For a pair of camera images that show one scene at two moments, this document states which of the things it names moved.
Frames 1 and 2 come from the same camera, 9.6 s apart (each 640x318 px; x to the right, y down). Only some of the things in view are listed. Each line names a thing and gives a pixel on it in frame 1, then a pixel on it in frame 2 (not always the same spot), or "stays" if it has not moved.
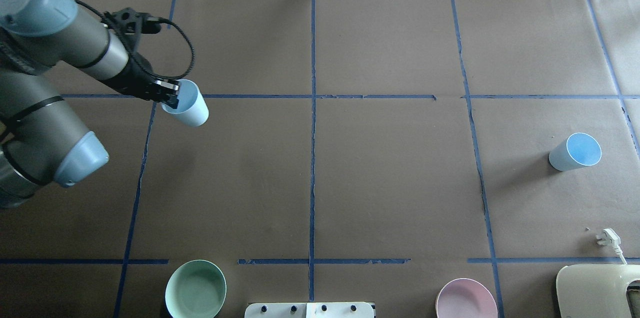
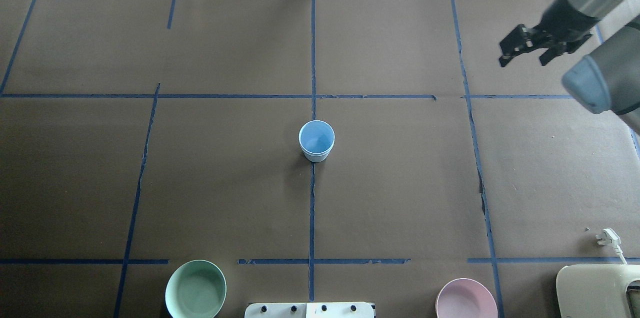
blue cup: x=192 y=108 -> x=316 y=152
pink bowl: x=464 y=298 stays
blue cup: x=577 y=150 -> x=316 y=137
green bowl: x=196 y=289 stays
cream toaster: x=595 y=290 stays
